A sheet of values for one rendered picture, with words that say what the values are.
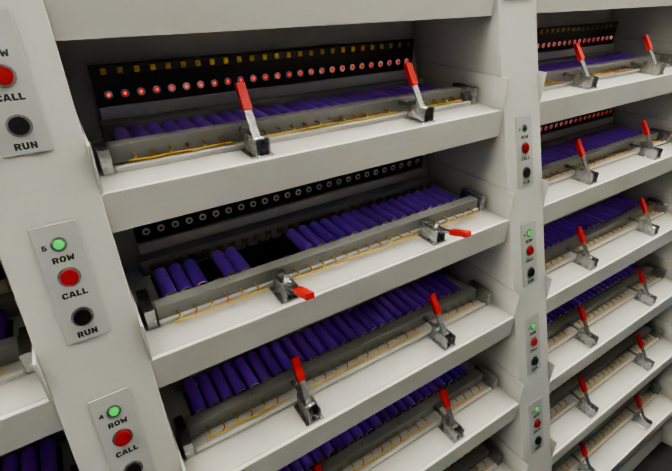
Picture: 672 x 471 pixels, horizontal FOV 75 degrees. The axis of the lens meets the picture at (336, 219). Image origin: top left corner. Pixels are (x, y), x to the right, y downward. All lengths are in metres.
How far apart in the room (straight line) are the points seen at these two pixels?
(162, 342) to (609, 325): 1.03
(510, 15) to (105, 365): 0.75
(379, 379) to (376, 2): 0.55
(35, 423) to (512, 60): 0.80
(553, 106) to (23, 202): 0.81
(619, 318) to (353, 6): 1.00
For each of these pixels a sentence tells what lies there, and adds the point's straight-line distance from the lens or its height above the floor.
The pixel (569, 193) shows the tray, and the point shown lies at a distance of 0.98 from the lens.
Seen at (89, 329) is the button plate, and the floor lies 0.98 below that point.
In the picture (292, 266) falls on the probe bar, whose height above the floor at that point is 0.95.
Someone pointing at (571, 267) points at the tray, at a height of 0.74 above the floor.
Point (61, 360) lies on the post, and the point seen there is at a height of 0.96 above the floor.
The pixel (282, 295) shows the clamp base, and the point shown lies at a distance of 0.58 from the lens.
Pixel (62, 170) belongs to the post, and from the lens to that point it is 0.49.
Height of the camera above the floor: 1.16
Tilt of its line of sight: 15 degrees down
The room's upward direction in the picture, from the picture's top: 9 degrees counter-clockwise
